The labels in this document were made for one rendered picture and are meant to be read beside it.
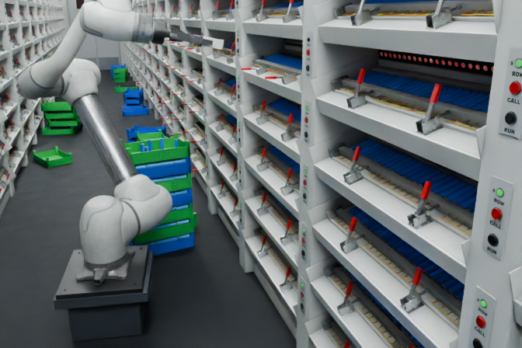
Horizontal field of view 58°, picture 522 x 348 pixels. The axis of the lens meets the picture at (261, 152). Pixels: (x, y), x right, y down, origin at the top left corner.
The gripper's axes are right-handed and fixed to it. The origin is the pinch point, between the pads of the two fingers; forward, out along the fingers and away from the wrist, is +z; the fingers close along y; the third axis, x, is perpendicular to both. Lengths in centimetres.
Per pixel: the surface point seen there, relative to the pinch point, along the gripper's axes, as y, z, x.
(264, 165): -11, 31, -43
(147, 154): -61, -7, -56
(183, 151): -63, 9, -53
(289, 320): 14, 43, -95
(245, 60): -30.0, 21.1, -4.3
